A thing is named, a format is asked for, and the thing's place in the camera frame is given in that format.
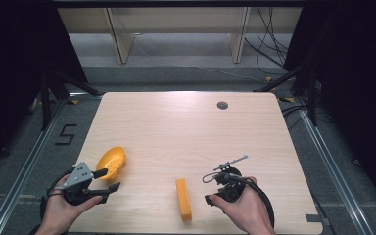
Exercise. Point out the grey corner bracket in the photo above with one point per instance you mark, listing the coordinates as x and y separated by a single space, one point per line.
316 218

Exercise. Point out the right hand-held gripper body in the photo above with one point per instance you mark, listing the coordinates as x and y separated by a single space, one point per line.
230 186

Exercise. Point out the aluminium floor rail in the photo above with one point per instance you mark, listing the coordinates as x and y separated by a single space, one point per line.
336 166
26 166

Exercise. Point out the black tape numeral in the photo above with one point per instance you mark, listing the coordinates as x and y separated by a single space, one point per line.
66 134

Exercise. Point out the black curtain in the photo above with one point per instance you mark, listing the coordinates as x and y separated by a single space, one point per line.
19 65
352 81

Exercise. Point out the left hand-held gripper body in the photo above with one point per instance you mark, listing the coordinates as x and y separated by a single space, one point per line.
78 178

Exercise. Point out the grey table grommet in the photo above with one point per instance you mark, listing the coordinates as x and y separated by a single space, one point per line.
222 105

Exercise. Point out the black metal stand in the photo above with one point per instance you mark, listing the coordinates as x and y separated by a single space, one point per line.
50 94
302 84

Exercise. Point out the yellow plastic bowl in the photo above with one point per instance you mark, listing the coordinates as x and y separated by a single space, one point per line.
112 162

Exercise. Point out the person's left hand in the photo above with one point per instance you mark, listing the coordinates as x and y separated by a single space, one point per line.
62 209

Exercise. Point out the yellow tape piece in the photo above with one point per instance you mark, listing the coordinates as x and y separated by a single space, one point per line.
74 101
269 79
287 99

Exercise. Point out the person's right hand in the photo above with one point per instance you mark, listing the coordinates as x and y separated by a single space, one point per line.
241 209

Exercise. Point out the orange rectangular block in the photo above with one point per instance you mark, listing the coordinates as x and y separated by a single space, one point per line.
183 199

